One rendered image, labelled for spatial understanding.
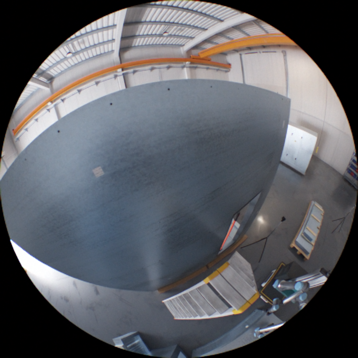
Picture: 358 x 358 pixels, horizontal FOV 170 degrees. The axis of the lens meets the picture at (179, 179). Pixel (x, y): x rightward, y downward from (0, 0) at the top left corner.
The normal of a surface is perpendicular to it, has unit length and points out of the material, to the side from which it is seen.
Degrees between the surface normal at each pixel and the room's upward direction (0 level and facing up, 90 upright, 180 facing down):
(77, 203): 90
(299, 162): 90
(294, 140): 90
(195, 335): 0
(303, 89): 90
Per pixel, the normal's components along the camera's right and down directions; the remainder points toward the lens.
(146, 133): 0.47, 0.49
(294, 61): -0.87, 0.40
